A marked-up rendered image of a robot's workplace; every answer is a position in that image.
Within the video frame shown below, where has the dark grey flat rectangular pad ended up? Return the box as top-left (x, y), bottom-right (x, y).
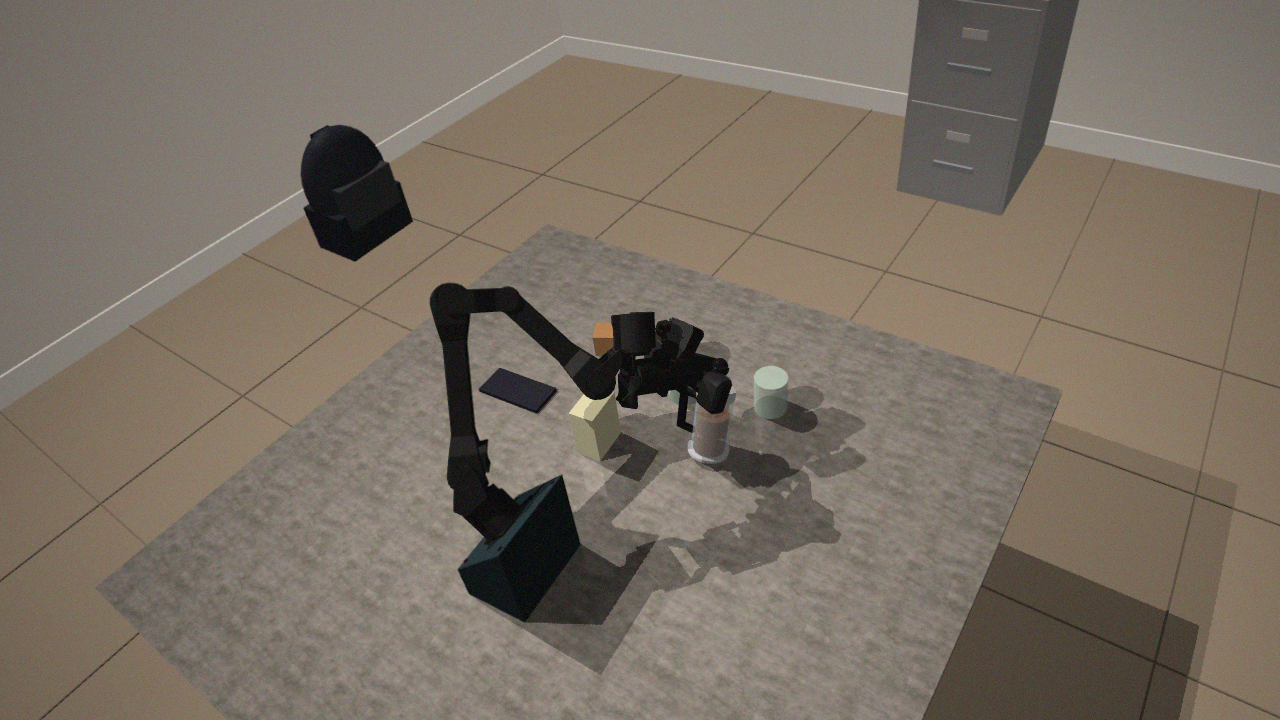
top-left (479, 368), bottom-right (557, 414)

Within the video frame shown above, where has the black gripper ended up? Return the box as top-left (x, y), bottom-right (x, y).
top-left (644, 331), bottom-right (732, 414)

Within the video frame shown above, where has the orange-brown cube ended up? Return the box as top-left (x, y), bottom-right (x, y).
top-left (593, 322), bottom-right (614, 355)

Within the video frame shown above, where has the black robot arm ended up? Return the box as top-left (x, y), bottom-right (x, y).
top-left (429, 283), bottom-right (704, 544)

